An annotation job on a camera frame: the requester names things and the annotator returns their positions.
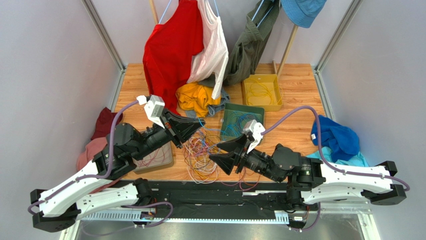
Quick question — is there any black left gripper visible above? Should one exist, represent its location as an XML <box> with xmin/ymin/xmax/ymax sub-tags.
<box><xmin>132</xmin><ymin>108</ymin><xmax>206</xmax><ymax>161</ymax></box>

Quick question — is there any multicolour cable pile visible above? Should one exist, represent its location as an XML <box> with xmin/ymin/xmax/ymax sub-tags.
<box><xmin>181</xmin><ymin>121</ymin><xmax>262</xmax><ymax>191</ymax></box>

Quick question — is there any red cable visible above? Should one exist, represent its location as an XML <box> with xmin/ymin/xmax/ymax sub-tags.
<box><xmin>136</xmin><ymin>146</ymin><xmax>172</xmax><ymax>168</ymax></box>

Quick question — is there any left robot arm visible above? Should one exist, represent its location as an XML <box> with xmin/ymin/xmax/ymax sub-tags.
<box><xmin>27</xmin><ymin>95</ymin><xmax>205</xmax><ymax>233</ymax></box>

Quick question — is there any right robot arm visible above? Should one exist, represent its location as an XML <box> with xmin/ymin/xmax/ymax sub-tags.
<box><xmin>209</xmin><ymin>120</ymin><xmax>411</xmax><ymax>210</ymax></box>

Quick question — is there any yellow crumpled garment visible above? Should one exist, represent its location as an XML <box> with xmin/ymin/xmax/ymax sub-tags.
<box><xmin>175</xmin><ymin>82</ymin><xmax>221</xmax><ymax>118</ymax></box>

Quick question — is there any grey-blue cloth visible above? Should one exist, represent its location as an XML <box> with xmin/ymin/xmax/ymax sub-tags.
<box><xmin>184</xmin><ymin>88</ymin><xmax>230</xmax><ymax>118</ymax></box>

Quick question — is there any grey plastic tray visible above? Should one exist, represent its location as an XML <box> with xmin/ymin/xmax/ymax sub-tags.
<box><xmin>133</xmin><ymin>142</ymin><xmax>175</xmax><ymax>174</ymax></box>

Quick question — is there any green plastic tray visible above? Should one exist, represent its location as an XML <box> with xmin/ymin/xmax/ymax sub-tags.
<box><xmin>220</xmin><ymin>103</ymin><xmax>265</xmax><ymax>142</ymax></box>

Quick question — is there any yellow plastic tray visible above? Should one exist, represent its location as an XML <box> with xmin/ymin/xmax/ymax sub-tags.
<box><xmin>241</xmin><ymin>74</ymin><xmax>283</xmax><ymax>112</ymax></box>

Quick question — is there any white hanging tank top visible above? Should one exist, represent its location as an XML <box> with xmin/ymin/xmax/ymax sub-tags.
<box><xmin>187</xmin><ymin>0</ymin><xmax>229</xmax><ymax>100</ymax></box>

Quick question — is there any red hanging shirt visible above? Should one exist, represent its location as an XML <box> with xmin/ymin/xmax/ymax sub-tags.
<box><xmin>142</xmin><ymin>0</ymin><xmax>204</xmax><ymax>113</ymax></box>

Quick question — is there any maroon cloth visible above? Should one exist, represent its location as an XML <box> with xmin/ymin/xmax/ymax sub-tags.
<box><xmin>90</xmin><ymin>107</ymin><xmax>117</xmax><ymax>140</ymax></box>

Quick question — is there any olive green hanging garment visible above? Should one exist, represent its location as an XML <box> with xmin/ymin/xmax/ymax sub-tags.
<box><xmin>223</xmin><ymin>0</ymin><xmax>280</xmax><ymax>86</ymax></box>

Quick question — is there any dusty pink cloth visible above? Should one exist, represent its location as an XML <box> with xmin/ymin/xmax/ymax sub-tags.
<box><xmin>76</xmin><ymin>136</ymin><xmax>122</xmax><ymax>194</ymax></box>

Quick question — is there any dark blue cloth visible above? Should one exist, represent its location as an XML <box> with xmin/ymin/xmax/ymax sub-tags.
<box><xmin>310</xmin><ymin>115</ymin><xmax>360</xmax><ymax>163</ymax></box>

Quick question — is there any turquoise cloth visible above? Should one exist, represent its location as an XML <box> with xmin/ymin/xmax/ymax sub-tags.
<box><xmin>321</xmin><ymin>145</ymin><xmax>369</xmax><ymax>167</ymax></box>

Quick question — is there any wooden rack pole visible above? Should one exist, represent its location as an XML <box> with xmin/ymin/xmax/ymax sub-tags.
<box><xmin>272</xmin><ymin>24</ymin><xmax>299</xmax><ymax>80</ymax></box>

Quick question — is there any light blue bucket hat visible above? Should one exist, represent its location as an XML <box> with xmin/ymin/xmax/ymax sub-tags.
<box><xmin>280</xmin><ymin>0</ymin><xmax>327</xmax><ymax>29</ymax></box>

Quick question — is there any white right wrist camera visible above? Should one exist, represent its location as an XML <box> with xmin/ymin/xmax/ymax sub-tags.
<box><xmin>242</xmin><ymin>119</ymin><xmax>266</xmax><ymax>153</ymax></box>

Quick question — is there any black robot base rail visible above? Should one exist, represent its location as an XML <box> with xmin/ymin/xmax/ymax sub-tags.
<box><xmin>29</xmin><ymin>179</ymin><xmax>408</xmax><ymax>233</ymax></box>

